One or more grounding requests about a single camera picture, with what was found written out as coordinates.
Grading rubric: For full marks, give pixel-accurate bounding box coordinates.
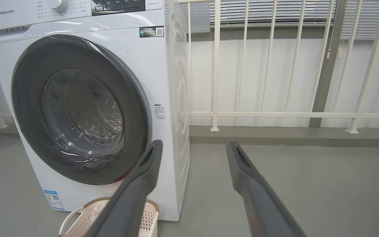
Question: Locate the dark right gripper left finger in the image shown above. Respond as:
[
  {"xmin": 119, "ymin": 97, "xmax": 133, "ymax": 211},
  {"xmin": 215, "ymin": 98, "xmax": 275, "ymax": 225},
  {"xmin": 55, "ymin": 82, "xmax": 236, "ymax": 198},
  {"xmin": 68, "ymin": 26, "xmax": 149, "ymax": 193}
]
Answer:
[{"xmin": 86, "ymin": 140, "xmax": 164, "ymax": 237}]

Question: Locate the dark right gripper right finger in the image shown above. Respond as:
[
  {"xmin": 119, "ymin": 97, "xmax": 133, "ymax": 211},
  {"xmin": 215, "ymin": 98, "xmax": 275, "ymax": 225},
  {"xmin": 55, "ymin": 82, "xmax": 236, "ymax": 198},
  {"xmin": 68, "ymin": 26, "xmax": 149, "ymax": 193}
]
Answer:
[{"xmin": 226, "ymin": 141, "xmax": 307, "ymax": 237}]

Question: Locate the white front-load washing machine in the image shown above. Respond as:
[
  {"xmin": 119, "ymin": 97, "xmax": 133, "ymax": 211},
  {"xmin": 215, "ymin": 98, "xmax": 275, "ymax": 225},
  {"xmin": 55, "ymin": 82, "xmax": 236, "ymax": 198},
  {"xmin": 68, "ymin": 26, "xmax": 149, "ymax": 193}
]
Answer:
[{"xmin": 0, "ymin": 0, "xmax": 191, "ymax": 222}]

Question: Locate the cream perforated basket brown rim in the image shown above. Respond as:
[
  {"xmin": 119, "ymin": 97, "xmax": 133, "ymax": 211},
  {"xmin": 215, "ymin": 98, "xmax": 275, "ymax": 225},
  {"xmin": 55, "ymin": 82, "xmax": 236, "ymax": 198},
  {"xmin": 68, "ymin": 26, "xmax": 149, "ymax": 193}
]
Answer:
[{"xmin": 59, "ymin": 197, "xmax": 160, "ymax": 237}]

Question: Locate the black round glass washer door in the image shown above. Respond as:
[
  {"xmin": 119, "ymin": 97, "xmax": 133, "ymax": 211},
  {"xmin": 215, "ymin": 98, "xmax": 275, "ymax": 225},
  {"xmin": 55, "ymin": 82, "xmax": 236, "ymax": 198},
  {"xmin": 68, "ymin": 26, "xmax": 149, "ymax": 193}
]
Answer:
[{"xmin": 11, "ymin": 35, "xmax": 152, "ymax": 185}]

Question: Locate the blue energy label sticker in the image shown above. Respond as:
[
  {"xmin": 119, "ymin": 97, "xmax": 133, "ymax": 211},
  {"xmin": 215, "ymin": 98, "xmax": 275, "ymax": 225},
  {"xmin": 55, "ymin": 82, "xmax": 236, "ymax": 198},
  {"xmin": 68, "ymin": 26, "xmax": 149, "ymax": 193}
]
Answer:
[{"xmin": 44, "ymin": 190, "xmax": 65, "ymax": 210}]

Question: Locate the white metal railing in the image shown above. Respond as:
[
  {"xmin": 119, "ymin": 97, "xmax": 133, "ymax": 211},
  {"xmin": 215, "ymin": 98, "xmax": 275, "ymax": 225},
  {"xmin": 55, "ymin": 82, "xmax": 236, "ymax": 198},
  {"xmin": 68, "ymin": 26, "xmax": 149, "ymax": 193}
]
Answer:
[{"xmin": 165, "ymin": 0, "xmax": 379, "ymax": 134}]

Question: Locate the grey metal pillar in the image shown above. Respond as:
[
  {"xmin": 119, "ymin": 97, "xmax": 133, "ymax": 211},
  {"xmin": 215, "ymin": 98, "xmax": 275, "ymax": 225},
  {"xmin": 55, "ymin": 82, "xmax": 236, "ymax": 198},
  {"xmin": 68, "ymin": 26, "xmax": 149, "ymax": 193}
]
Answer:
[{"xmin": 309, "ymin": 0, "xmax": 348, "ymax": 128}]

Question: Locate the dark QR code sticker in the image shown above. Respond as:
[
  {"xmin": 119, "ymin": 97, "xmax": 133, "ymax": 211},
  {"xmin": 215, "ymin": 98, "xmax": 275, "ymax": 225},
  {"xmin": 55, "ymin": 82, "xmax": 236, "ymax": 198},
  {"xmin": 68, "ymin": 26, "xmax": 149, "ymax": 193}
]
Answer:
[{"xmin": 139, "ymin": 26, "xmax": 164, "ymax": 38}]

